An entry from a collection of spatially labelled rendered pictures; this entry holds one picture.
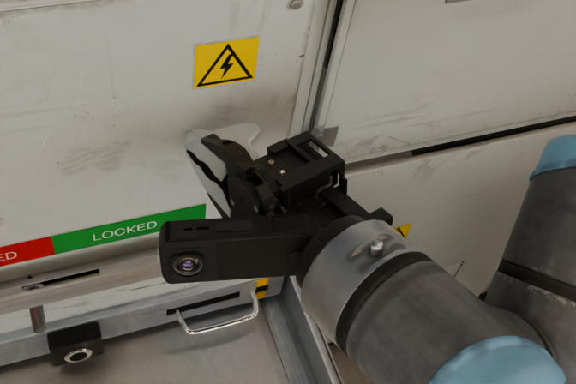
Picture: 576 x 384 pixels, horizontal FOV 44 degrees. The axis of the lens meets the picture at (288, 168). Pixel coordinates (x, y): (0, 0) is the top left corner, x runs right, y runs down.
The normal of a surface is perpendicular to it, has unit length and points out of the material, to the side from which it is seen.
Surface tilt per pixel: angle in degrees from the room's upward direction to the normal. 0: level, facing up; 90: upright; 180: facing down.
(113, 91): 90
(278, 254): 75
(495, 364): 15
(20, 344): 90
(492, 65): 90
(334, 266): 39
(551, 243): 46
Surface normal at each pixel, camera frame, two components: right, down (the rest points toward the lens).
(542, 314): -0.40, -0.14
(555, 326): -0.20, -0.07
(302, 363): 0.12, -0.61
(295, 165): -0.03, -0.77
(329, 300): -0.75, 0.04
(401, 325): -0.49, -0.41
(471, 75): 0.33, 0.77
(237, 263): 0.11, 0.61
